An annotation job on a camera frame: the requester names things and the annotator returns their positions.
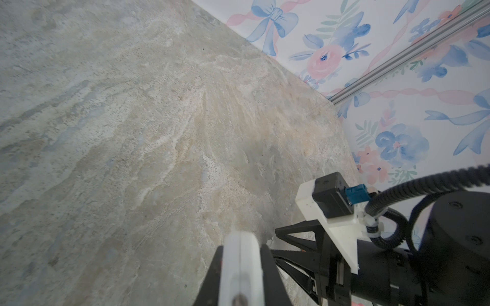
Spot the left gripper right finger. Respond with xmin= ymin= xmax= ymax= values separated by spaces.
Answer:
xmin=260 ymin=244 xmax=293 ymax=306

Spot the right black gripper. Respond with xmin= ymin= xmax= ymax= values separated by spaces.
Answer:
xmin=271 ymin=220 xmax=421 ymax=305

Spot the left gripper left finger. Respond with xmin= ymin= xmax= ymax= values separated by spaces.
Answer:
xmin=193 ymin=246 xmax=223 ymax=306

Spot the white remote control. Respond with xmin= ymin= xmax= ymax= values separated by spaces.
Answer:
xmin=218 ymin=232 xmax=265 ymax=305

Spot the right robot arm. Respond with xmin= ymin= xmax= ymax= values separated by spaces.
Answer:
xmin=273 ymin=191 xmax=489 ymax=305

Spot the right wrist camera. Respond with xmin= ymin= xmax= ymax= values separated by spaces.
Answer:
xmin=295 ymin=172 xmax=368 ymax=274

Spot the black corrugated cable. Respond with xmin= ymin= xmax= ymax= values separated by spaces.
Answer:
xmin=363 ymin=164 xmax=490 ymax=251

